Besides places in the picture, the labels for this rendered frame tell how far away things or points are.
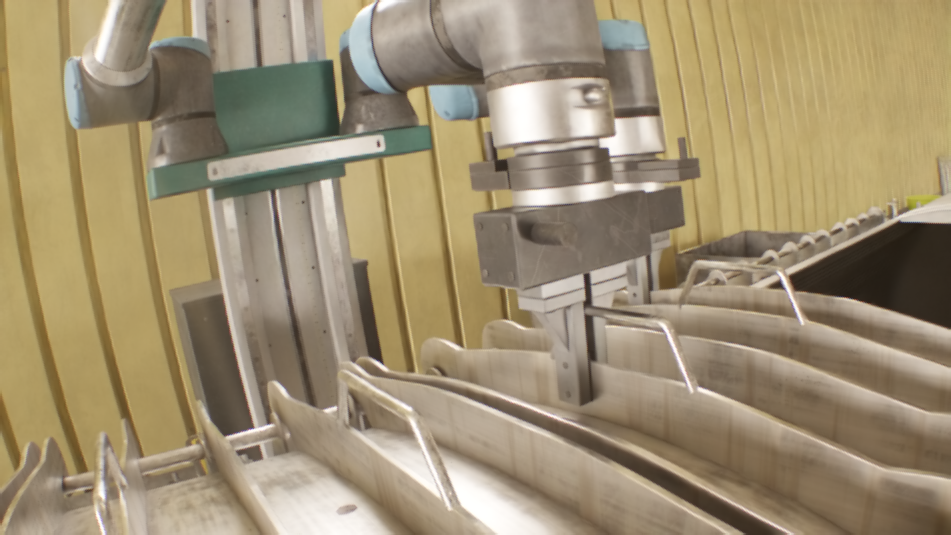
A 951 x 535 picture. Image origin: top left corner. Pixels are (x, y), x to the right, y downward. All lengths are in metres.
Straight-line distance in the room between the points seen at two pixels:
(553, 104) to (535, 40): 0.05
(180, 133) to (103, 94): 0.20
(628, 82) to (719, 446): 0.43
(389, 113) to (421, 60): 0.93
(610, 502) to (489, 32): 0.31
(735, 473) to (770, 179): 4.41
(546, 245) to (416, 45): 0.19
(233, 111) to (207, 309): 0.52
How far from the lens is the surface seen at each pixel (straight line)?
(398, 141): 1.45
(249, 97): 1.51
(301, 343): 1.63
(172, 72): 1.32
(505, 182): 0.47
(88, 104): 1.26
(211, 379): 1.71
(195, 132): 1.31
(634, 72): 0.72
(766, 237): 3.91
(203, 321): 1.68
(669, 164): 0.68
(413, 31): 0.50
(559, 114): 0.43
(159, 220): 2.39
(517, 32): 0.43
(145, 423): 2.50
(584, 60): 0.44
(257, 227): 1.57
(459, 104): 0.77
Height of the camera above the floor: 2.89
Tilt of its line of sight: 9 degrees down
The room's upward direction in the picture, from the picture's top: 8 degrees counter-clockwise
